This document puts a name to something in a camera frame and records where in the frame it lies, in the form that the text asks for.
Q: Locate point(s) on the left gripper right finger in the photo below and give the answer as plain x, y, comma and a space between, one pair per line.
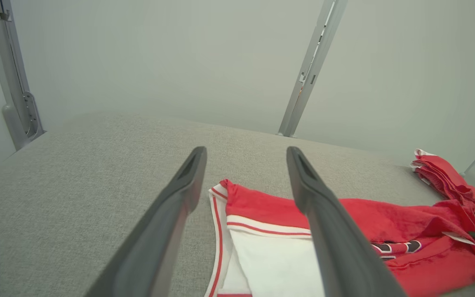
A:
336, 243

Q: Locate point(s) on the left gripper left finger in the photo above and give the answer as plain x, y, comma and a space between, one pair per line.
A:
159, 235

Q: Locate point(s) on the red basketball jersey white sleeves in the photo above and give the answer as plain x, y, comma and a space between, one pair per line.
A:
427, 268

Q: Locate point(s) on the red shorts white stripe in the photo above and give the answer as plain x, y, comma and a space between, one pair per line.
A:
447, 177

